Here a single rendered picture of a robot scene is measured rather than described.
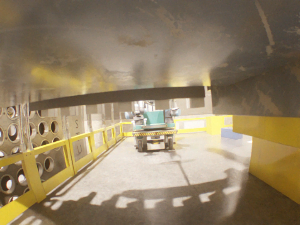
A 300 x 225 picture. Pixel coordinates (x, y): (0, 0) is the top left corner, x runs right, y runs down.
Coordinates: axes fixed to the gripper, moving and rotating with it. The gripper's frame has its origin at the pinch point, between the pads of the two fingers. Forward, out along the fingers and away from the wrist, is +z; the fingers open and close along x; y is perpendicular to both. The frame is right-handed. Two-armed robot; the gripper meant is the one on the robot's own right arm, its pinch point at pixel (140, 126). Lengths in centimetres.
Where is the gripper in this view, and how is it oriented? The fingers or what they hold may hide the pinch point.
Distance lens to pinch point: 171.0
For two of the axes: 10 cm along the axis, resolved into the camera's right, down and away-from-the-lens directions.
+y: -0.7, 4.0, 9.1
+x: -9.7, 1.9, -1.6
